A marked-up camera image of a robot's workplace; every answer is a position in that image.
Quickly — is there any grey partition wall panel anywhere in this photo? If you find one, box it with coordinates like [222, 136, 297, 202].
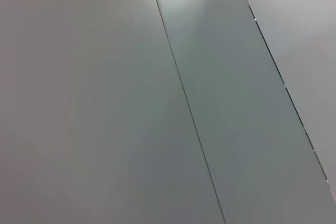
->
[0, 0, 227, 224]
[148, 0, 336, 224]
[234, 0, 336, 198]

